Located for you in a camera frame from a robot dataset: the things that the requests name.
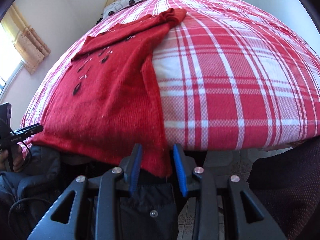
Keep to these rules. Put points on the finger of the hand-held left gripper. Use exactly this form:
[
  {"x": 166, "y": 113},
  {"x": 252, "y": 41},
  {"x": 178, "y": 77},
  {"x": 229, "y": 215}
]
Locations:
[{"x": 31, "y": 130}]

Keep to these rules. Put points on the red plaid bed sheet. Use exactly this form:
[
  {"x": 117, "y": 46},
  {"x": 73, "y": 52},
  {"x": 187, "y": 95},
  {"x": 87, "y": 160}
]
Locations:
[{"x": 237, "y": 80}]

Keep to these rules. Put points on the large sliding window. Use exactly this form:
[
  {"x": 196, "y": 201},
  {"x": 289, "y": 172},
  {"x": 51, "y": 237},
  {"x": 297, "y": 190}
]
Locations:
[{"x": 7, "y": 50}]

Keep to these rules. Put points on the grey patterned pillow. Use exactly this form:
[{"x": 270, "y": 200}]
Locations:
[{"x": 120, "y": 5}]

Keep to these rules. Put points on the dark maroon mesh chair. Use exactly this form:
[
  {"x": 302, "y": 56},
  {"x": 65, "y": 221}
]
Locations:
[{"x": 287, "y": 192}]

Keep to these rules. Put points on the person's left hand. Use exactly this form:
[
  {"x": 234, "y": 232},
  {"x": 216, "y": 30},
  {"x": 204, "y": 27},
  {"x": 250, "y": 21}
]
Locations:
[{"x": 17, "y": 163}]

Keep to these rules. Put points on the red knitted sweater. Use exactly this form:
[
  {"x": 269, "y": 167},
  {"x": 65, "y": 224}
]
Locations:
[{"x": 112, "y": 110}]

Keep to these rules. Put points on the person's left forearm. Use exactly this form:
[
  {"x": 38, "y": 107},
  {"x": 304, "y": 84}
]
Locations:
[{"x": 40, "y": 165}]

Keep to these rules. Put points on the person's dark jacket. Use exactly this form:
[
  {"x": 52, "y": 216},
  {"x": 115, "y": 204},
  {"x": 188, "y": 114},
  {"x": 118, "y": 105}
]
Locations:
[{"x": 147, "y": 205}]

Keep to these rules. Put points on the yellow patterned curtain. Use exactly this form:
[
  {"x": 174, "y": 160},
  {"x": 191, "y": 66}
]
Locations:
[{"x": 32, "y": 45}]

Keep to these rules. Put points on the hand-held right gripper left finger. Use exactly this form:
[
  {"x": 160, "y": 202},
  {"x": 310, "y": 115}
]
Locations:
[{"x": 136, "y": 167}]

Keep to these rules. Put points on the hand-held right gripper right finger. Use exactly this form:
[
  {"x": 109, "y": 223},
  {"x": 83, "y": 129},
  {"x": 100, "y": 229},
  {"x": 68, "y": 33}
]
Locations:
[{"x": 178, "y": 170}]

